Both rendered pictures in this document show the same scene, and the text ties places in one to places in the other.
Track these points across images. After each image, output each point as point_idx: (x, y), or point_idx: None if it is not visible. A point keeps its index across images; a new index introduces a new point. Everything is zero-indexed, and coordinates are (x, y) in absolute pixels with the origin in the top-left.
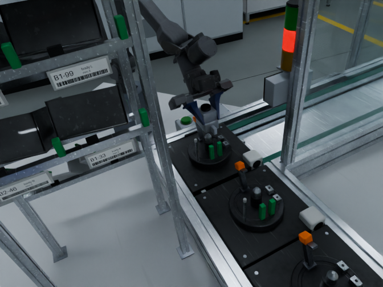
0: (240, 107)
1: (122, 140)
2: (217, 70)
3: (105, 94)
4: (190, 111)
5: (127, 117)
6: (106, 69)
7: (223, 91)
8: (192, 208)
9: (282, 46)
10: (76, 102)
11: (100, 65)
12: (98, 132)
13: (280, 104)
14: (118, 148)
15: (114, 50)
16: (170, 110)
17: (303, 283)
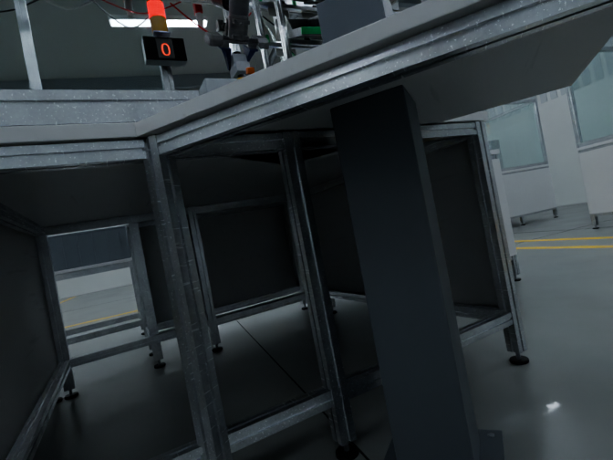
0: (180, 90)
1: (279, 47)
2: (216, 21)
3: None
4: (252, 55)
5: (279, 38)
6: (270, 13)
7: (212, 46)
8: None
9: (165, 15)
10: (296, 23)
11: (271, 11)
12: (310, 46)
13: (177, 66)
14: (282, 51)
15: (264, 6)
16: (268, 48)
17: None
